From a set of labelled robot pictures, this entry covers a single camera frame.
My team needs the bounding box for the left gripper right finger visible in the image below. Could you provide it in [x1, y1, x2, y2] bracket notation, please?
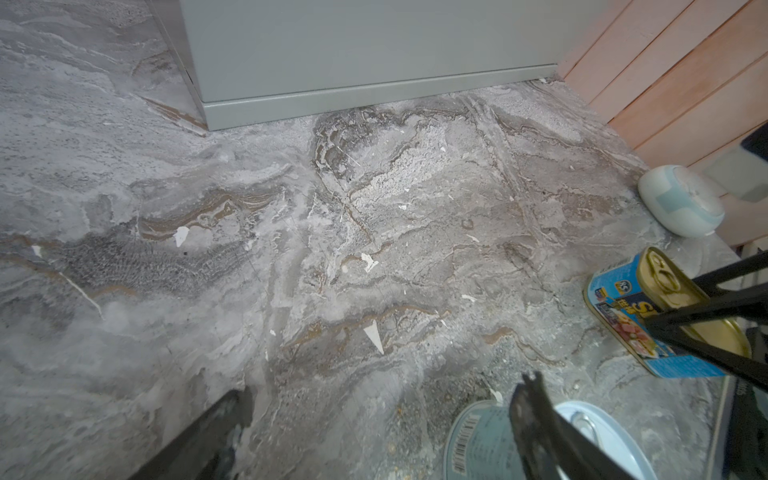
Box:
[509, 371, 632, 480]

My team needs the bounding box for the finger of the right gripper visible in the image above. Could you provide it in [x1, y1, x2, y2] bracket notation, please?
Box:
[646, 251, 767, 391]

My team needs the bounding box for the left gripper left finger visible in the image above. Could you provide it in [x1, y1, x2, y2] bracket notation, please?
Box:
[131, 388, 254, 479]

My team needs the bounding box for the blue can pull tab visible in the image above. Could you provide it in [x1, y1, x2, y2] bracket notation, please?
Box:
[442, 399, 660, 480]

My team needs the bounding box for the yellow rectangular sardine tin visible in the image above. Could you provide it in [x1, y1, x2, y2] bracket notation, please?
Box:
[584, 247, 730, 379]

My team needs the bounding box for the white round clock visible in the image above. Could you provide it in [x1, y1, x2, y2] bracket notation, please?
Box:
[637, 165, 725, 238]

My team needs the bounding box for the grey metal cabinet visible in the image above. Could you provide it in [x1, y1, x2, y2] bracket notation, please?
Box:
[149, 1, 608, 130]

